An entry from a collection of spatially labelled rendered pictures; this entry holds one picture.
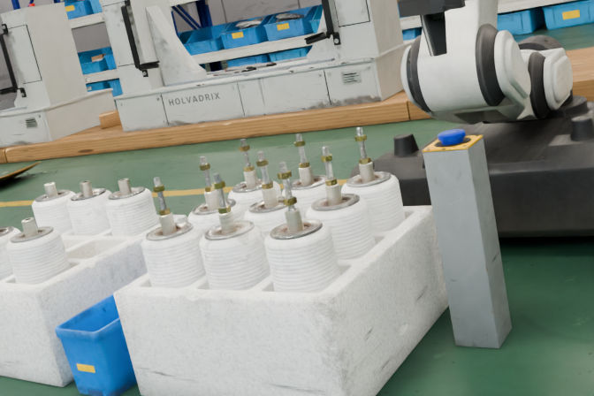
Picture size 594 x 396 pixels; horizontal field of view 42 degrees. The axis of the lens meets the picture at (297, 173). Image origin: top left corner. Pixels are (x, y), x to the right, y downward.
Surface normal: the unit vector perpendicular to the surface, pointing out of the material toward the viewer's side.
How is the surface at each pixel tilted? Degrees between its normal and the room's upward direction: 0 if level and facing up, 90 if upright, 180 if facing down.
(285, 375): 90
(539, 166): 46
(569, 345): 0
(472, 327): 90
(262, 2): 90
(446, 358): 0
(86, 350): 92
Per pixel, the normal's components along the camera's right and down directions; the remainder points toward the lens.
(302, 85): -0.47, 0.29
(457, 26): -0.47, -0.47
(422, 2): -0.92, 0.26
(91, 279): 0.81, -0.04
